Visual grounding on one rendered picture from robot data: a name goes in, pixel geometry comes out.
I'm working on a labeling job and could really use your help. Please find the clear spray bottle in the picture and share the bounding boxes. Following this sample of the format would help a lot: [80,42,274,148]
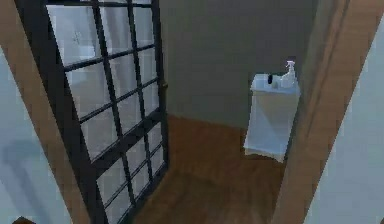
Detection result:
[280,60,297,90]

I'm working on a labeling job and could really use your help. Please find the white sink cabinet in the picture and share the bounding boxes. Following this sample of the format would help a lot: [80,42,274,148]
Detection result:
[243,73,301,164]

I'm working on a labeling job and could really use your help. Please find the black framed glass door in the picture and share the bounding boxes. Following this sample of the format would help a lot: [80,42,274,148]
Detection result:
[13,0,170,224]

